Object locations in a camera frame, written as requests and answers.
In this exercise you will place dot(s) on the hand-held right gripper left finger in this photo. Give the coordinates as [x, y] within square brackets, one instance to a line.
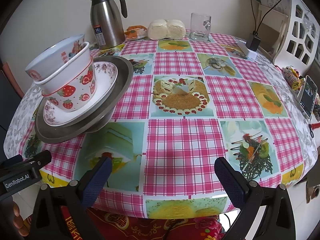
[96, 180]

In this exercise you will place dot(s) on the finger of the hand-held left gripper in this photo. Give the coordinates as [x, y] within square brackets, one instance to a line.
[42, 158]

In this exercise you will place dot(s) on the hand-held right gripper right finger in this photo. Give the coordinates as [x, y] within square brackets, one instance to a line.
[230, 182]

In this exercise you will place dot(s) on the strawberry print bowl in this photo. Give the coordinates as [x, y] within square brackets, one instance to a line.
[72, 92]

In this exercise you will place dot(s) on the large steel plate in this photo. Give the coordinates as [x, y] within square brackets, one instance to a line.
[117, 85]

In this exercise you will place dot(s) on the floral rimmed plate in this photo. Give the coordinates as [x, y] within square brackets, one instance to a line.
[105, 72]

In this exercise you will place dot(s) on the white bowl with red print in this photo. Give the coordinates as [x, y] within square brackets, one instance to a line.
[57, 50]

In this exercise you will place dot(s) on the person's left hand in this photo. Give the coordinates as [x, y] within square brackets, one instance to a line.
[18, 220]

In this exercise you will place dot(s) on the pink checked tablecloth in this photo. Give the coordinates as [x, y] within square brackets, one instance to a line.
[180, 140]

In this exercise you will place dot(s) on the red floral blanket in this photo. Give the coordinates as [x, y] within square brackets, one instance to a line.
[150, 230]

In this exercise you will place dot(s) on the smartphone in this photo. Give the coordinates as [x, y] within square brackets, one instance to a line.
[308, 97]

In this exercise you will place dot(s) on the yellow snack packet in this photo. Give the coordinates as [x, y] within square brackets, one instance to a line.
[292, 77]

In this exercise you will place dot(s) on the white power adapter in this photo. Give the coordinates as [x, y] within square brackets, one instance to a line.
[246, 51]

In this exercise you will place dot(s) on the black charger plug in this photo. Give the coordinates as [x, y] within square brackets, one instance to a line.
[253, 42]

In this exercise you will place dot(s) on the stainless steel thermos jug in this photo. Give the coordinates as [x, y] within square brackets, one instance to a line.
[107, 22]

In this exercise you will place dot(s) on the orange snack packet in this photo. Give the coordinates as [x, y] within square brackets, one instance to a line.
[133, 33]

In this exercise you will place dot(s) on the clear glass mug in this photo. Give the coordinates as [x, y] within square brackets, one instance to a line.
[198, 30]

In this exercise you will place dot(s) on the bag of steamed buns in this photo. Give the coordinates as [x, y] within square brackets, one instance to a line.
[162, 30]

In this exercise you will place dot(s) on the white plastic chair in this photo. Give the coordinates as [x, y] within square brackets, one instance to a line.
[292, 30]

